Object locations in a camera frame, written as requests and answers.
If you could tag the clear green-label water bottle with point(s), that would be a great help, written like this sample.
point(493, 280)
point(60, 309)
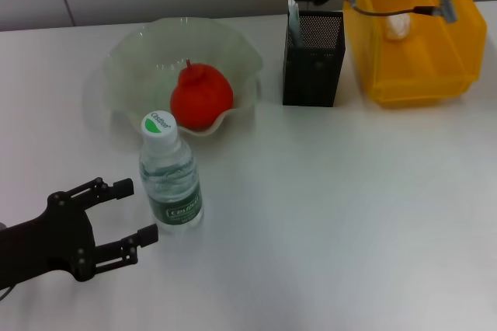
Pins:
point(171, 191)

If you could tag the yellow plastic bin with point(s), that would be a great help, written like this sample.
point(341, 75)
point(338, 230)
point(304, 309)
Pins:
point(423, 67)

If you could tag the green glass fruit plate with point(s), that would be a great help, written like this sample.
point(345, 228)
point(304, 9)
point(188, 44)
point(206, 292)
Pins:
point(132, 63)

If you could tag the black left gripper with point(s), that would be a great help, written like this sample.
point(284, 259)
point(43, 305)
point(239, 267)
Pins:
point(50, 237)

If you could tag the white paper ball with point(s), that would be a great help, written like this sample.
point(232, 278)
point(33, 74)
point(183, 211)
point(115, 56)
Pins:
point(397, 28)

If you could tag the orange fruit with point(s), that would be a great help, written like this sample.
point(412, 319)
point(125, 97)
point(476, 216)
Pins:
point(202, 98)

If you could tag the black mesh pen holder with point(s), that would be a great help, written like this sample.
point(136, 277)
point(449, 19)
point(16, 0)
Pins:
point(312, 74)

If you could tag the green utility knife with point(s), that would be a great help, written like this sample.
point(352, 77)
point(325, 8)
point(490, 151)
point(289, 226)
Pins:
point(296, 24)

